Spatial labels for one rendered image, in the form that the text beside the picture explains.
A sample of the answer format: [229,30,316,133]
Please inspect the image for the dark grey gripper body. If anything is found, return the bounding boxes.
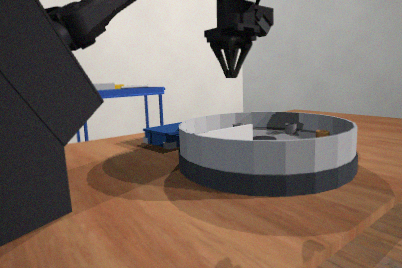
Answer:
[204,0,260,43]

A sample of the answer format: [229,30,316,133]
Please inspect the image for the orange hollow cylinder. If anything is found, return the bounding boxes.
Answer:
[316,130,330,138]

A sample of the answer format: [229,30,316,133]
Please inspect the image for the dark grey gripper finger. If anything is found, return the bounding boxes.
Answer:
[210,42,239,78]
[221,39,252,78]

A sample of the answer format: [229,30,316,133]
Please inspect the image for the grey round turntable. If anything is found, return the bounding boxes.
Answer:
[178,112,358,197]

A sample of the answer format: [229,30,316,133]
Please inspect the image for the blue open box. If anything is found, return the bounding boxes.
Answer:
[145,122,182,147]

